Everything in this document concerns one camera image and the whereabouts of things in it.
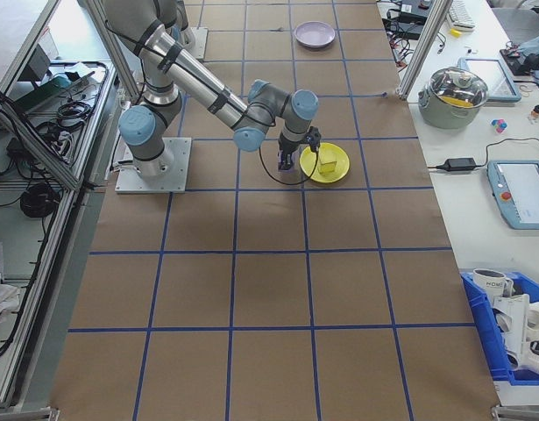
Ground yellow foam block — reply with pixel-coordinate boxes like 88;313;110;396
317;150;338;174

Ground yellow round plate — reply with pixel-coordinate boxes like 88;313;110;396
298;142;351;188

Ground purple round plate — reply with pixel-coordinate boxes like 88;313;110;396
294;20;337;48

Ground grey cooking pot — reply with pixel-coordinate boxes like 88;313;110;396
417;85;486;129

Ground black power adapter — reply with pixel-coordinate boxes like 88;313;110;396
443;157;477;172

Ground glass pot lid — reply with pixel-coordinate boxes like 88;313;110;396
429;66;489;109

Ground black electronics box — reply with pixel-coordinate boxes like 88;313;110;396
399;2;430;23

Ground blue grey teach pendant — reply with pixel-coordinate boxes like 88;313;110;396
459;56;522;104
486;160;539;230

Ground white keyboard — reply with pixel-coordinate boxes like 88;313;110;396
446;0;476;32

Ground white mug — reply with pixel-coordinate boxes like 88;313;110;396
472;268;514;300

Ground blue plastic bin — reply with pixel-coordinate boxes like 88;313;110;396
460;271;539;387

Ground white pipe fittings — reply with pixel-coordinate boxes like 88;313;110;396
492;292;539;375

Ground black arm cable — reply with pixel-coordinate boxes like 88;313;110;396
257;144;321;185

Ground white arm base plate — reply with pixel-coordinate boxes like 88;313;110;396
188;27;209;60
115;137;193;194

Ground aluminium profile post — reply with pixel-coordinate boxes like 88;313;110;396
395;0;454;100

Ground black power adapter cable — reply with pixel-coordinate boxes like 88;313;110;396
428;138;539;172

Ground coiled black cable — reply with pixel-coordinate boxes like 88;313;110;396
19;182;62;219

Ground V-shaped metal bar frame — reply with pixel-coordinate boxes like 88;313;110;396
0;0;143;407

